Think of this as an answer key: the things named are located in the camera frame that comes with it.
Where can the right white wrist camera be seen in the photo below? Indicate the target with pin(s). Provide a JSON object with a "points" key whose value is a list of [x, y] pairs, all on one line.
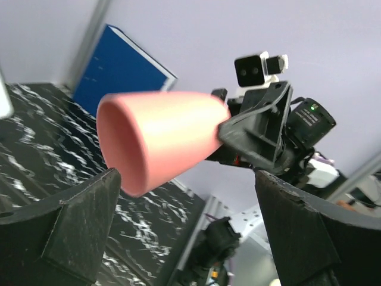
{"points": [[258, 71]]}

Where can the pink plastic cup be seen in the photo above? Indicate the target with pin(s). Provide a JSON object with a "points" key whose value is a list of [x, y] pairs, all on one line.
{"points": [[152, 137]]}

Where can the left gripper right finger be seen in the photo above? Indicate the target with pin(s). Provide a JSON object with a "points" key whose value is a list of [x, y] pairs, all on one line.
{"points": [[315, 242]]}

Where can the blue folder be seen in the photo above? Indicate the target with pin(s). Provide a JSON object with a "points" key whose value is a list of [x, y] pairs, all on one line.
{"points": [[117, 65]]}

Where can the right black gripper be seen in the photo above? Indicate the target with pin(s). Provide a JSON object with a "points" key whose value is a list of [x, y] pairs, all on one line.
{"points": [[254, 136]]}

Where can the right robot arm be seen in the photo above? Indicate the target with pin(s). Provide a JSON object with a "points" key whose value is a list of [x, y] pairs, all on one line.
{"points": [[307, 123]]}

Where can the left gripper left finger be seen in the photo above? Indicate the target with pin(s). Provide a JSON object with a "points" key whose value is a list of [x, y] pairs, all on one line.
{"points": [[60, 240]]}

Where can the white whiteboard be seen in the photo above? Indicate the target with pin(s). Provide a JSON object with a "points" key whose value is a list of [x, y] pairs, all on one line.
{"points": [[6, 106]]}

